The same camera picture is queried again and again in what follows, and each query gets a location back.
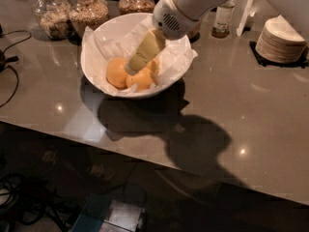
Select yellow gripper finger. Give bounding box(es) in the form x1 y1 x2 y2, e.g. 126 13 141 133
125 29 166 75

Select black cables on floor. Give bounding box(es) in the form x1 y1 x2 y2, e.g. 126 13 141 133
0 172 80 232

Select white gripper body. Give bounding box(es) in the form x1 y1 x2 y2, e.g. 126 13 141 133
153 0 200 40

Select white upright card stand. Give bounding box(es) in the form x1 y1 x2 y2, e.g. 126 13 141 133
236 0 255 37

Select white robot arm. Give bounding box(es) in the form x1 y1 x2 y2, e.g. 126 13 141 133
126 0 309 74

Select black tray under plates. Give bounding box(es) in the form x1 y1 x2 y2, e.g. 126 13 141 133
249 41 309 69

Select glass jar with grains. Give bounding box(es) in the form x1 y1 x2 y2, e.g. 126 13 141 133
69 0 109 38

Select blue and silver box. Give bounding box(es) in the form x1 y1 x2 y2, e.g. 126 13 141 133
70 194 146 232

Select glass jar with colourful cereal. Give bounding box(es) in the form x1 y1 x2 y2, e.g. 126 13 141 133
187 21 202 40

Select white paper liner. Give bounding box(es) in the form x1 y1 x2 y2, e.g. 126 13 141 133
80 15 199 97

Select black cable on table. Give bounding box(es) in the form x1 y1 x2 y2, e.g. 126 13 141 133
0 30 33 109

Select glass jar with brown cereal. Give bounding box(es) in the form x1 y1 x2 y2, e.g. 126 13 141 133
118 0 155 15

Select orange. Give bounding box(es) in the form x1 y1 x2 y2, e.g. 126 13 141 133
126 69 157 91
146 58 159 74
106 57 127 89

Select glass jar with oats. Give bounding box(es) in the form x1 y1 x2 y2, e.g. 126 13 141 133
32 0 74 40

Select stack of white plates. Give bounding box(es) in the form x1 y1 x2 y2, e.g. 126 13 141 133
255 15 307 64

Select white ceramic bowl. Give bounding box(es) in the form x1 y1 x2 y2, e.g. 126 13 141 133
80 13 192 101

